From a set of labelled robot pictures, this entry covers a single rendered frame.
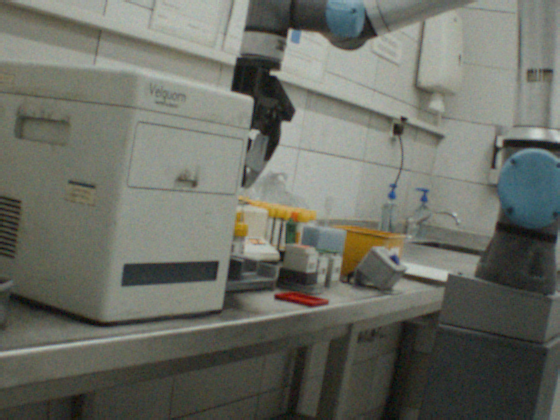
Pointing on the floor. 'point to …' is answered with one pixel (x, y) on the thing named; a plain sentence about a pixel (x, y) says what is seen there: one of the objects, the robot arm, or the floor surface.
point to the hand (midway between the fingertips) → (247, 180)
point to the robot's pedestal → (489, 376)
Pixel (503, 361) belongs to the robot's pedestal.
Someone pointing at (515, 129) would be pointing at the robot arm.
